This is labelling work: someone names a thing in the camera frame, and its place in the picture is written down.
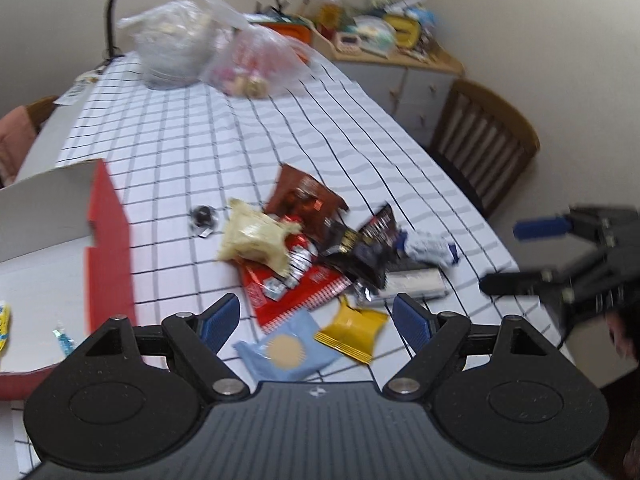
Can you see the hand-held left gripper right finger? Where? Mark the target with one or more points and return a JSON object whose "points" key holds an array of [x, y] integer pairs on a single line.
{"points": [[410, 317]]}

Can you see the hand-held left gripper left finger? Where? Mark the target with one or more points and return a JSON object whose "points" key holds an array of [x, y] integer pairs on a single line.
{"points": [[222, 317]]}

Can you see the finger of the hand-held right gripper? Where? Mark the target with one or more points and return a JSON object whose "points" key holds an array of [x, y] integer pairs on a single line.
{"points": [[542, 227], [520, 283]]}

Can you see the silver snack bar wrapper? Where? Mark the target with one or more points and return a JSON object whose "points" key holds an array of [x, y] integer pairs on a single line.
{"points": [[415, 282]]}

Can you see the plain yellow snack packet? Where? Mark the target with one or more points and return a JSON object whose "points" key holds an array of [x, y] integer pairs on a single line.
{"points": [[352, 332]]}

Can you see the blue and white wrapper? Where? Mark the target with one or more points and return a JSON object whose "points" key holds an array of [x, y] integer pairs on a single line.
{"points": [[425, 250]]}

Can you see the light blue snack packet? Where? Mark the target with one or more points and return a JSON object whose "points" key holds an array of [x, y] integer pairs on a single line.
{"points": [[285, 350]]}

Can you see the cream snack packet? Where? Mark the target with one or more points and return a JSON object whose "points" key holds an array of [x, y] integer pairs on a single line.
{"points": [[255, 240]]}

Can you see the black snack packet gold print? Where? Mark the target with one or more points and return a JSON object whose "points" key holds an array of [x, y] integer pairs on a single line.
{"points": [[350, 255]]}

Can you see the red and white cardboard box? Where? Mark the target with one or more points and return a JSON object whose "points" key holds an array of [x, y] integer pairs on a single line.
{"points": [[40, 280]]}

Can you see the clear plastic bag pink snacks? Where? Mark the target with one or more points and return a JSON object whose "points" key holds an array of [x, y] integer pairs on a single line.
{"points": [[255, 65]]}

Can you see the person's right hand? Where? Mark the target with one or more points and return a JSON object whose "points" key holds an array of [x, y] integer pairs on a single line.
{"points": [[626, 342]]}

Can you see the black snack packet red print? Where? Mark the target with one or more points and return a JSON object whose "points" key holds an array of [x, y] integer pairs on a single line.
{"points": [[382, 225]]}

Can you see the round foil wrapped candy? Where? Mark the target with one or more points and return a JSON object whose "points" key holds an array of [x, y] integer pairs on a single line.
{"points": [[202, 217]]}

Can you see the dark slatted wooden chair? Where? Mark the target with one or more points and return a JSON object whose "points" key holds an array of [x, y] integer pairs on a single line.
{"points": [[480, 135]]}

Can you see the brown snack packet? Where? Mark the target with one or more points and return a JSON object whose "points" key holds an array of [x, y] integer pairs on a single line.
{"points": [[300, 195]]}

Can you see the small blue candy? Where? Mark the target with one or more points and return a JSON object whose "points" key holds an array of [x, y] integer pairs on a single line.
{"points": [[63, 342]]}

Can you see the white checkered tablecloth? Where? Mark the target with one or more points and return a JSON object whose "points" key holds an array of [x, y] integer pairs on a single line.
{"points": [[225, 135]]}

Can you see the white drawer cabinet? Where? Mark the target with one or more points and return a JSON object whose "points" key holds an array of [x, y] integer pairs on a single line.
{"points": [[380, 85]]}

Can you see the yellow cartoon snack packet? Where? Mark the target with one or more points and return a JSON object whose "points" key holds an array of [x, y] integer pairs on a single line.
{"points": [[3, 327]]}

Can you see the yellow tin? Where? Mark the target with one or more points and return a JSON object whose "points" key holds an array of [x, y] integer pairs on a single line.
{"points": [[402, 32]]}

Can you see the pink cloth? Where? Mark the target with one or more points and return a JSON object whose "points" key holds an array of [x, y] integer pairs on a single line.
{"points": [[15, 145]]}

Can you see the small pink timer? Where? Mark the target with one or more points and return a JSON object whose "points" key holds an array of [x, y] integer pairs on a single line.
{"points": [[345, 41]]}

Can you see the clear plastic bag grey contents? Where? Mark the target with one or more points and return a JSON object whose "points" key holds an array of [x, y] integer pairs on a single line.
{"points": [[170, 45]]}

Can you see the orange tray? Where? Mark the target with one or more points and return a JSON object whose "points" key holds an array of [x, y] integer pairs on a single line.
{"points": [[290, 30]]}

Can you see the clear plastic bottle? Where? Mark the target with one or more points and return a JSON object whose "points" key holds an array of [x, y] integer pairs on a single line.
{"points": [[330, 10]]}

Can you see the silver desk lamp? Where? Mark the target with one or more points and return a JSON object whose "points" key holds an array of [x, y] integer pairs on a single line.
{"points": [[112, 10]]}

